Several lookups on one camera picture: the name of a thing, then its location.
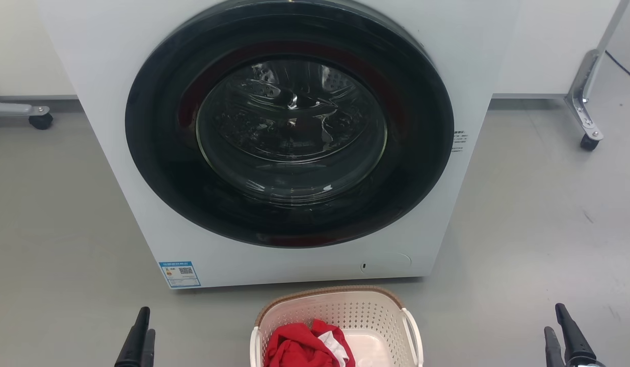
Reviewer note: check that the white filter cover flap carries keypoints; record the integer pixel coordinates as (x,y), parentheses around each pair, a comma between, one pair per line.
(389,264)

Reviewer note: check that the black round washer door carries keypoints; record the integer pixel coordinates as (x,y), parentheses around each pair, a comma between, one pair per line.
(157,153)

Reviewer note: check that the white front-load washing machine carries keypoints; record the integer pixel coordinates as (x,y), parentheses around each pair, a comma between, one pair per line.
(111,56)

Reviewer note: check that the small text sticker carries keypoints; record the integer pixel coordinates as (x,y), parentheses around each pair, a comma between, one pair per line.
(459,141)

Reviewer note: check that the black caster wheel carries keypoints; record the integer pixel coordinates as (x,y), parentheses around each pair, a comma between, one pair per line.
(41,121)
(589,142)

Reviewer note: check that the blue energy label sticker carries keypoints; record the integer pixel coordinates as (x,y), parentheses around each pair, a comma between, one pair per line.
(180,274)

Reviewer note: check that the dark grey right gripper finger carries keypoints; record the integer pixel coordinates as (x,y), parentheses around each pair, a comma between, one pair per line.
(574,339)
(553,351)

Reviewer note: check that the white garment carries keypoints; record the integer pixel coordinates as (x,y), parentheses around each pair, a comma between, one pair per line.
(335,347)

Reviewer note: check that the short grey metal frame leg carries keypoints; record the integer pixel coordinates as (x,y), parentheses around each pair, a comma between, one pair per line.
(11,108)

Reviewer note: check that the red garment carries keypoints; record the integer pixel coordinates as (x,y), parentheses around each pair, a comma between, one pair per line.
(294,351)

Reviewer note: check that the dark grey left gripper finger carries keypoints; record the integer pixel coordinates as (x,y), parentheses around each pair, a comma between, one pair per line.
(149,351)
(135,341)

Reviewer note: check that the white perforated laundry basket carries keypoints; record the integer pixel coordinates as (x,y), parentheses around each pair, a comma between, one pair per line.
(356,312)

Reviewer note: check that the tall grey metal frame leg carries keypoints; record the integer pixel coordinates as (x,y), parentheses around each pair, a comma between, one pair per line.
(585,81)

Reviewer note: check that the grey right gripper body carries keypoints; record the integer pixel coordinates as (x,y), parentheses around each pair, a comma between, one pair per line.
(585,364)

